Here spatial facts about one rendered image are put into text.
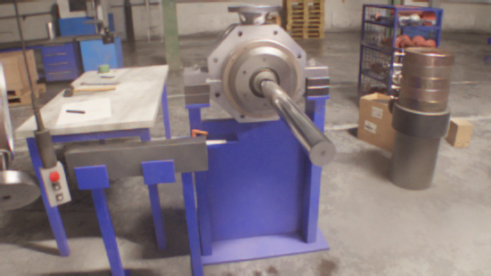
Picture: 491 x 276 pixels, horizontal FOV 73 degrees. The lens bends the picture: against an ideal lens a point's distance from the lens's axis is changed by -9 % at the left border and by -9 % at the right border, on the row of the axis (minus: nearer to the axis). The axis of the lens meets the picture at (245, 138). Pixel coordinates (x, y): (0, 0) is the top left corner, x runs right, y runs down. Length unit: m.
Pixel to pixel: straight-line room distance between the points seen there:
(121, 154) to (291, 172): 1.02
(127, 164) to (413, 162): 2.13
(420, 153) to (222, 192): 1.57
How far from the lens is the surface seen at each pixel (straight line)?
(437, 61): 2.76
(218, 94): 1.82
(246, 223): 2.30
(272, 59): 1.63
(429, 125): 2.84
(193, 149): 1.59
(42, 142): 1.13
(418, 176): 3.04
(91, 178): 1.69
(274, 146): 2.07
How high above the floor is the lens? 1.48
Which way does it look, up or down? 23 degrees down
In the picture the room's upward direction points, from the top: 2 degrees counter-clockwise
